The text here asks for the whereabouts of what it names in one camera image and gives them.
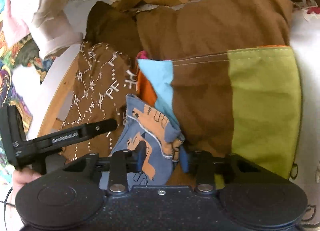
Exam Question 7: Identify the colour block patchwork quilt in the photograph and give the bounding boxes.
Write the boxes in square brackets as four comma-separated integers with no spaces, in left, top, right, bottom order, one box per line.
[138,46,302,178]

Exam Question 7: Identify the brown PF patterned blanket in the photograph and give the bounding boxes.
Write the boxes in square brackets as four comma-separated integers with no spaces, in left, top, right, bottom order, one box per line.
[62,0,293,159]

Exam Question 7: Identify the colourful wall painting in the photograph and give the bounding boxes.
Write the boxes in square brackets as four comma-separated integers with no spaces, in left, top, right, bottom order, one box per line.
[0,0,56,184]

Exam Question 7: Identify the blue pants with orange cars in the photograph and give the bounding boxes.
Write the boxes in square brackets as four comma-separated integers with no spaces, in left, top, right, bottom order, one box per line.
[111,94,184,188]

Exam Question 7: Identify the person's left hand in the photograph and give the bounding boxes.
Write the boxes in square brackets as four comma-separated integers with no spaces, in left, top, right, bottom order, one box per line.
[11,167,42,202]

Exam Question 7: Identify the white cream hanging garment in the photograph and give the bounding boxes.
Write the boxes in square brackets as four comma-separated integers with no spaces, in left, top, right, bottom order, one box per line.
[2,0,141,58]

